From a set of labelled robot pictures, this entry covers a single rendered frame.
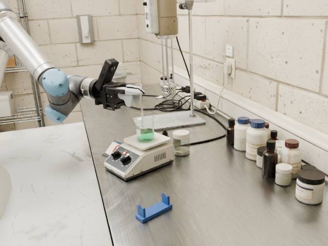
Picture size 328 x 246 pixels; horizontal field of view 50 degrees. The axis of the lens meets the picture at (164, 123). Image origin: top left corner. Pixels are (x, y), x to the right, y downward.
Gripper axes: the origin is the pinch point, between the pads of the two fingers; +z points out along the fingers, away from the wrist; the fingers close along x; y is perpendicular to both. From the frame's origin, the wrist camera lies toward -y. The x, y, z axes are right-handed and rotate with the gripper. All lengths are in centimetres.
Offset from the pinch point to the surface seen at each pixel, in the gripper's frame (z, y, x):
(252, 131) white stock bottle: 28.1, 14.9, -22.7
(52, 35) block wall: -213, 0, -123
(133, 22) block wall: -167, -9, -185
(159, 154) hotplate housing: 5.9, 20.9, -1.0
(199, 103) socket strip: -19, 23, -66
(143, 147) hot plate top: 3.4, 17.0, 3.9
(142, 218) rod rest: 20.9, 24.4, 25.2
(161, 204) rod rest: 20.9, 24.3, 17.7
